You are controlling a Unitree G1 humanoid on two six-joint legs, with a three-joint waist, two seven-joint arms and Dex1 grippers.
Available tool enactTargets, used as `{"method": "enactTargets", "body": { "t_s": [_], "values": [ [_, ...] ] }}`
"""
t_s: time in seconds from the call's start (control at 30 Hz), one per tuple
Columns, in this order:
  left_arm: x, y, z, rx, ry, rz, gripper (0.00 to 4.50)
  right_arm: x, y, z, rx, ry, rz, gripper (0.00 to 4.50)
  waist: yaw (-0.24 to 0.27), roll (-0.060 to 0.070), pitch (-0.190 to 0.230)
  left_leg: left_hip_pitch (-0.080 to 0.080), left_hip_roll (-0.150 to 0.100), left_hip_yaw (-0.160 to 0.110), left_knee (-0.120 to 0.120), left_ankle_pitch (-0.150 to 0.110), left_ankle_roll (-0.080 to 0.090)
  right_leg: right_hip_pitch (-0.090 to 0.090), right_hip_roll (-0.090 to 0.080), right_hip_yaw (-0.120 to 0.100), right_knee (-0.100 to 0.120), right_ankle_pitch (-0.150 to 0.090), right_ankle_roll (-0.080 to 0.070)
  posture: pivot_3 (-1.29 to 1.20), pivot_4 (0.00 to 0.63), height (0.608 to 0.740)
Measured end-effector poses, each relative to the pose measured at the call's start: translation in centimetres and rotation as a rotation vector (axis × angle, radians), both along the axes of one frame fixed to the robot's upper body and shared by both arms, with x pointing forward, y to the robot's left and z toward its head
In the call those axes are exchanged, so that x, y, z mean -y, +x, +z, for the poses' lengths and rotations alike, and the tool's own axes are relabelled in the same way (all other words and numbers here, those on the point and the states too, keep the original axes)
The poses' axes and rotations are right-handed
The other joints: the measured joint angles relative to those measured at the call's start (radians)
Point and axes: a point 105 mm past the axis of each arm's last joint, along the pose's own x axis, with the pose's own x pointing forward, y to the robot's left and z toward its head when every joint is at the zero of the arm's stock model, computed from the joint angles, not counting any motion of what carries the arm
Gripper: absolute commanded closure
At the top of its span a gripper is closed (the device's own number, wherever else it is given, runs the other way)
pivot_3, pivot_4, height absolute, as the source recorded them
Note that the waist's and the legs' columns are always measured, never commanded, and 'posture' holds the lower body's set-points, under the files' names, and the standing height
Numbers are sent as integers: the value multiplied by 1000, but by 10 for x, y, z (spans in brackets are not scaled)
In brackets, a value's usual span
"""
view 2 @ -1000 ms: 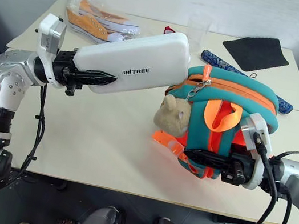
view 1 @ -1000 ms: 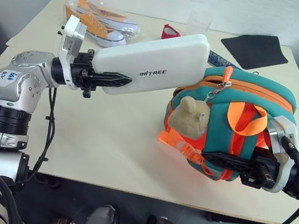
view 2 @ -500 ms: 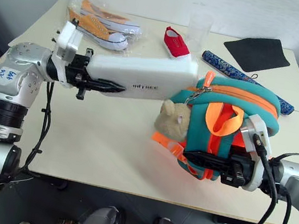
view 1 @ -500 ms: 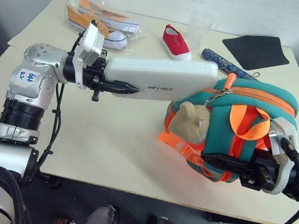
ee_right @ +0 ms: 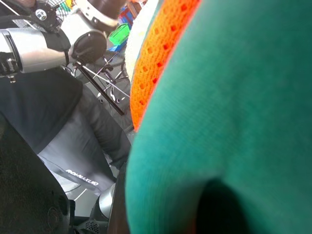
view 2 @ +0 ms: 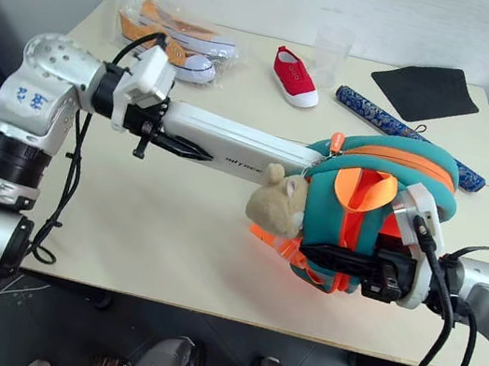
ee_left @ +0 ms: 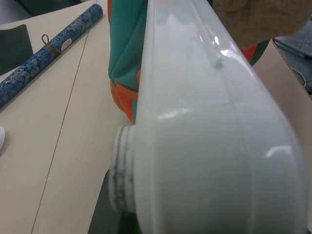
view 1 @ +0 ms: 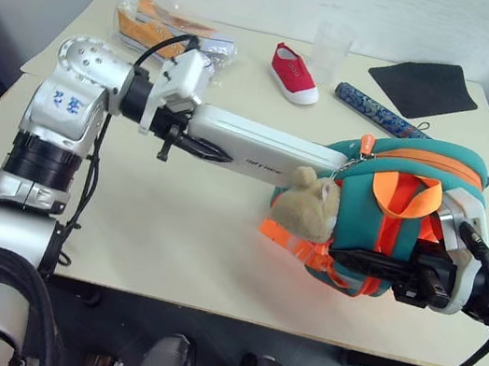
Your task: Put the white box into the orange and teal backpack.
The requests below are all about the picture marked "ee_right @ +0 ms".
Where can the green plastic box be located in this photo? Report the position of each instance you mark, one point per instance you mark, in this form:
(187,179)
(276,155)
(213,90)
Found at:
(120,34)

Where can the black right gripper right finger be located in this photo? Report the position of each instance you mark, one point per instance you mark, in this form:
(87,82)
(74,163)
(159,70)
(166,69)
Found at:
(219,209)

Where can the black rod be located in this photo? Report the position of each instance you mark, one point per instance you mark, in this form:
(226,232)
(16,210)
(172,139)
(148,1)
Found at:
(100,89)

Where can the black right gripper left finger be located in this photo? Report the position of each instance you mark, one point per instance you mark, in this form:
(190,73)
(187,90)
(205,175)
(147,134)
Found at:
(26,195)

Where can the green knit fabric garment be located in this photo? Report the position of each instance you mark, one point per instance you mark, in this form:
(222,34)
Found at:
(219,97)

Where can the black mesh fan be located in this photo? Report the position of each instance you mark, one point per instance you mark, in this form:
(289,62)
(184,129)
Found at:
(46,14)

